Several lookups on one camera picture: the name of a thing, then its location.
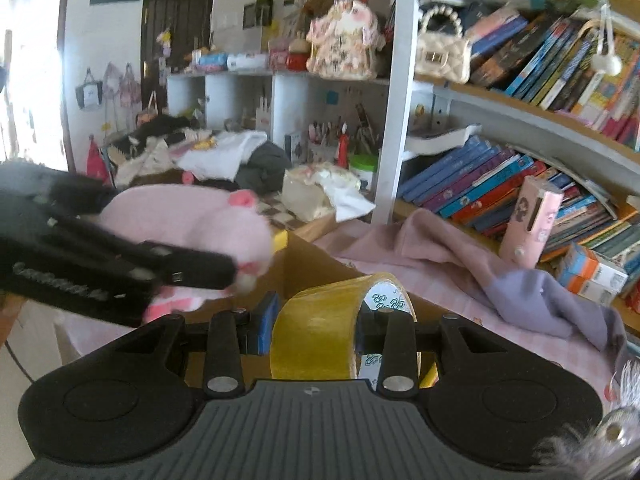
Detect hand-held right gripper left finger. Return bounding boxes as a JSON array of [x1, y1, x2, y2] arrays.
[[106, 293, 280, 397]]

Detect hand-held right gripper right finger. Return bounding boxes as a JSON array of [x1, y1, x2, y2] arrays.
[[357, 306, 509, 397]]

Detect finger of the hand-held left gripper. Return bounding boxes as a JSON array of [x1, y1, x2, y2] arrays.
[[55, 219, 240, 292], [45, 167, 121, 219]]

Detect yellow tape roll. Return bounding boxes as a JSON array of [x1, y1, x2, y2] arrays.
[[270, 272, 419, 382]]

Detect pink plush toy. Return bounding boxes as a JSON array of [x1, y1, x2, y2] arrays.
[[97, 185, 276, 324]]

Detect yellow cardboard box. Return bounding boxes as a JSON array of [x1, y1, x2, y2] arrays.
[[182, 229, 445, 391]]

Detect red hanging bag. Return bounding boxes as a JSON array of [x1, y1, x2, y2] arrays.
[[86, 134, 114, 187]]

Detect pink checked tablecloth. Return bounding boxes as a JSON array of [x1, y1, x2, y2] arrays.
[[312, 217, 623, 413]]

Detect grey white tote bag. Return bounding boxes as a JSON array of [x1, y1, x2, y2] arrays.
[[75, 67, 104, 112]]

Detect wooden chessboard box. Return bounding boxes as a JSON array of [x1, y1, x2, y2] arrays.
[[249, 194, 337, 242]]

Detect pink tote bag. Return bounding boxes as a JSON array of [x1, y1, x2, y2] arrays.
[[120, 62, 144, 109], [102, 62, 124, 107]]

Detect white cloth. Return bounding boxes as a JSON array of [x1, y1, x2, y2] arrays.
[[177, 130, 269, 182]]

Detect pink and lilac cloth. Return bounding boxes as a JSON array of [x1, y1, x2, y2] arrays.
[[315, 208, 627, 352]]

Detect dark grey cloth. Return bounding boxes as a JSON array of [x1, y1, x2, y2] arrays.
[[235, 141, 292, 192]]

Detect cream tissue pack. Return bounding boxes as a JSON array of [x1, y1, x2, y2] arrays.
[[282, 164, 377, 224]]

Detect green lid white jar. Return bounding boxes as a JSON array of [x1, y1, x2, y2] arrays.
[[348, 154, 379, 192]]

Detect row of blue spine books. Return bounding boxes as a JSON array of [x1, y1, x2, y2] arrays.
[[397, 135, 537, 235]]

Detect desk pen holder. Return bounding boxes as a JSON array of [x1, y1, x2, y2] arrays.
[[306, 120, 342, 164]]

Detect pink cartoon print case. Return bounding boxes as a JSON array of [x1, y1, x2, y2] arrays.
[[499, 175, 564, 269]]

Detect blue and pink packet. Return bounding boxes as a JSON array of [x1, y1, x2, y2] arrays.
[[196, 49, 229, 69]]

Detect white cubby shelf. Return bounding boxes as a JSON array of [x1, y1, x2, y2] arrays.
[[165, 67, 392, 162]]

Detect dark metal door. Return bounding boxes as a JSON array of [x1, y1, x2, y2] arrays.
[[141, 0, 217, 117]]

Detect orange and white small box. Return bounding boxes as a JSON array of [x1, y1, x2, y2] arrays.
[[555, 242, 628, 286], [570, 275, 628, 307]]

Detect white tissue box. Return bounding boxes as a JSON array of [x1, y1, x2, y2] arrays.
[[227, 52, 269, 71]]

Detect stack of thin leaning books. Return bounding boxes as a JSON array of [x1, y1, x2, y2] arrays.
[[537, 167, 640, 273]]

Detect pink floral plush backpack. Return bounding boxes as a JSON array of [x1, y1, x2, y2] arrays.
[[306, 0, 387, 81]]

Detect cream quilted pearl handbag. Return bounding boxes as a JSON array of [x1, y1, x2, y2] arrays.
[[415, 2, 474, 84]]

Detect row of tall colourful books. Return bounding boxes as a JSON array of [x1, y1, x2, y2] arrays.
[[469, 4, 640, 153]]

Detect white frame wooden bookshelf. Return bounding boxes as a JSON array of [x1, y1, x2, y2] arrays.
[[371, 0, 640, 341]]

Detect grey fluffy keychain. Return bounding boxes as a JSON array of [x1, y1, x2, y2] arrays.
[[536, 360, 640, 480]]

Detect white pompom cord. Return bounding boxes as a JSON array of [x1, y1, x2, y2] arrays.
[[589, 0, 624, 77]]

